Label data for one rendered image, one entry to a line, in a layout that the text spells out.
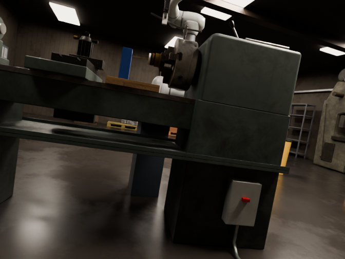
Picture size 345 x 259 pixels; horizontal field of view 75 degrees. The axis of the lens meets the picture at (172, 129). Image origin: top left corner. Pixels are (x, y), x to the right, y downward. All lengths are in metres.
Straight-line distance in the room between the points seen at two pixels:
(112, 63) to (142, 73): 1.18
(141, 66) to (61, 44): 2.83
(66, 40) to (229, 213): 8.51
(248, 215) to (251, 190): 0.15
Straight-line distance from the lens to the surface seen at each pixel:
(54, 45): 9.27
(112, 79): 1.32
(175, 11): 2.02
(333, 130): 7.47
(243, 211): 1.46
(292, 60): 1.59
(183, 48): 1.42
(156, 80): 2.04
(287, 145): 4.55
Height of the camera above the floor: 0.75
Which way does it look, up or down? 4 degrees down
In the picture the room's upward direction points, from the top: 9 degrees clockwise
